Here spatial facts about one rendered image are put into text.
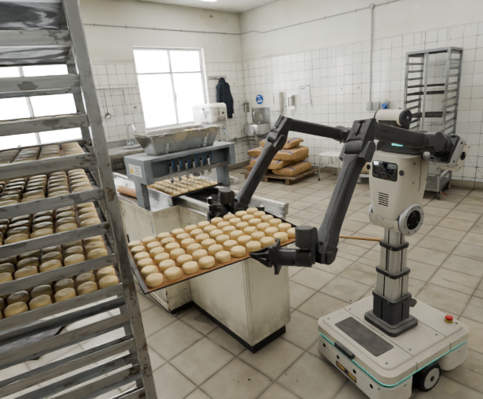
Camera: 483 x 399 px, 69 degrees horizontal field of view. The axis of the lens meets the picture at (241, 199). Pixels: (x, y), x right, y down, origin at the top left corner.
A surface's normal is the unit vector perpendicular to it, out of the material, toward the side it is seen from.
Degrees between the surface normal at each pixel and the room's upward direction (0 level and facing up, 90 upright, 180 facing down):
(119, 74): 90
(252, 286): 90
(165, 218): 90
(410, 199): 101
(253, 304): 90
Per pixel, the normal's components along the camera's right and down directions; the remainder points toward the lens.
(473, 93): -0.70, 0.27
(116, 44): 0.71, 0.15
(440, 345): 0.16, -0.70
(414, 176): 0.46, 0.22
